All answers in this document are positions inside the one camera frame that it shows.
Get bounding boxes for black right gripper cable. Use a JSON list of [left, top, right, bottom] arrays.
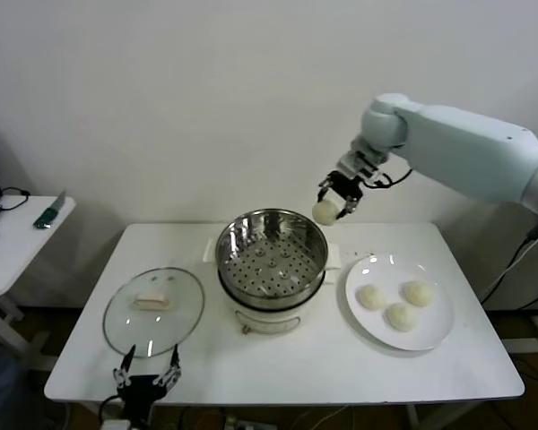
[[365, 168, 413, 188]]

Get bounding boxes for green handled knife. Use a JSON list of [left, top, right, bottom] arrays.
[[32, 190, 68, 231]]

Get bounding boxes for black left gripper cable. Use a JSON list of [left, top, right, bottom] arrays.
[[99, 393, 120, 420]]

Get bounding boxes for stainless steel steamer basket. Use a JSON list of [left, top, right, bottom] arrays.
[[214, 207, 331, 314]]

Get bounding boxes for person leg blue jeans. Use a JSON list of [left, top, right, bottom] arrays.
[[0, 342, 28, 430]]

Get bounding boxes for glass lid with white handle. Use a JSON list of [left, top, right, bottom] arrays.
[[102, 267, 206, 359]]

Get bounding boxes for white steamed baozi bun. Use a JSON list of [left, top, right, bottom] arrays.
[[383, 302, 419, 333], [402, 280, 433, 309], [311, 200, 340, 227], [356, 285, 386, 312]]

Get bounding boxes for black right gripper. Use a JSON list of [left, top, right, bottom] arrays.
[[317, 170, 365, 220]]

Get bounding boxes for white electric cooker base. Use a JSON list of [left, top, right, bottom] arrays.
[[203, 238, 343, 338]]

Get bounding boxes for white side table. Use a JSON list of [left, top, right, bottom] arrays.
[[0, 195, 78, 373]]

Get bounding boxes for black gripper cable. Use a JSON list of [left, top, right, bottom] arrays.
[[99, 393, 120, 420], [365, 168, 413, 188]]

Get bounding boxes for white round plate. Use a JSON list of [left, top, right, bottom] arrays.
[[343, 254, 456, 352]]

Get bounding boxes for thin black laptop cable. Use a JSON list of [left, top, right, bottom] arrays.
[[0, 186, 31, 212]]

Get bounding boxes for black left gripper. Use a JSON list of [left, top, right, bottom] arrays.
[[112, 343, 181, 421]]

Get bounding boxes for white furniture foot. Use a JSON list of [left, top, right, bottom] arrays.
[[501, 314, 538, 356]]

